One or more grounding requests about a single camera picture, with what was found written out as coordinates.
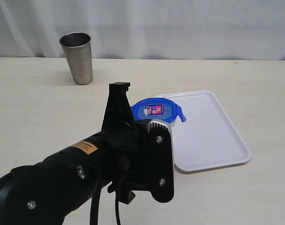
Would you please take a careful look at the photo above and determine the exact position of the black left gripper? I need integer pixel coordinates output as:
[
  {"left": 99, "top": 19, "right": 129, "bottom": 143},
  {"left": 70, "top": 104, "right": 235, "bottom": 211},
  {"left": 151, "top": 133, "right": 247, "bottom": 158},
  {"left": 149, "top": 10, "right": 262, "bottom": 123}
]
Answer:
[{"left": 101, "top": 82, "right": 175, "bottom": 204}]

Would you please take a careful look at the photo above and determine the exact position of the clear plastic container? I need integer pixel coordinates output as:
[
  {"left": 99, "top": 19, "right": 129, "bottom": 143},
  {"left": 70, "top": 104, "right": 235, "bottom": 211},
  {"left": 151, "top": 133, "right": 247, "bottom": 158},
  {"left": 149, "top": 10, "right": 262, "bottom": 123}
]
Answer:
[{"left": 169, "top": 121, "right": 175, "bottom": 131}]

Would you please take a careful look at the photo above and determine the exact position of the blue plastic container lid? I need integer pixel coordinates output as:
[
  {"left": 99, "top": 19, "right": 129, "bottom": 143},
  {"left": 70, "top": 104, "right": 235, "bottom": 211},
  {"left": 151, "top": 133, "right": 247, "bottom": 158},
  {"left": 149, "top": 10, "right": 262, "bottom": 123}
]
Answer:
[{"left": 131, "top": 97, "right": 186, "bottom": 124}]

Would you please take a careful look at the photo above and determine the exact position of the stainless steel cup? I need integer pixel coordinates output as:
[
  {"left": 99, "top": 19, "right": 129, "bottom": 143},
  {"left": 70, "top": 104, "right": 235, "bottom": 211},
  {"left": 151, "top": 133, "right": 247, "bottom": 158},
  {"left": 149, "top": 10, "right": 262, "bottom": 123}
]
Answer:
[{"left": 59, "top": 32, "right": 93, "bottom": 85}]

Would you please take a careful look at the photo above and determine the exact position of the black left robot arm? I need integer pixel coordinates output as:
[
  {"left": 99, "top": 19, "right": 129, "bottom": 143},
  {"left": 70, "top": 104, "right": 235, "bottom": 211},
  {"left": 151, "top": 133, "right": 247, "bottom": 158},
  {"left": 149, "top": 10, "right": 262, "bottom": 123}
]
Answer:
[{"left": 0, "top": 82, "right": 174, "bottom": 225}]

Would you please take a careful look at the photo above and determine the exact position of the white plastic tray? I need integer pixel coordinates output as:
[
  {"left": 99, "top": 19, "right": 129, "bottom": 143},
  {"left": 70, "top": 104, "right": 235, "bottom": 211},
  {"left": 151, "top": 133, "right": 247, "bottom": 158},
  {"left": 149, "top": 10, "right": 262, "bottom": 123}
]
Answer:
[{"left": 160, "top": 90, "right": 251, "bottom": 173}]

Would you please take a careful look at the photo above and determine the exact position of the white backdrop curtain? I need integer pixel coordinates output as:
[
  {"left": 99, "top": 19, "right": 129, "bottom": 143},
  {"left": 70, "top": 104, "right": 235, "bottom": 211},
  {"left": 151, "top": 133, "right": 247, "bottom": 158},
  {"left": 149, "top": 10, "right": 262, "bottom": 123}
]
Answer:
[{"left": 0, "top": 0, "right": 285, "bottom": 60}]

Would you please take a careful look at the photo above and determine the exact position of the black velcro strap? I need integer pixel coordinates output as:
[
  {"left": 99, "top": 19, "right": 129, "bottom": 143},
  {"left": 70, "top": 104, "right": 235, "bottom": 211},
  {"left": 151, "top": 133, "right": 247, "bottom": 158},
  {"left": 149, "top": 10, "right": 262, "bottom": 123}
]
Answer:
[{"left": 89, "top": 185, "right": 103, "bottom": 225}]

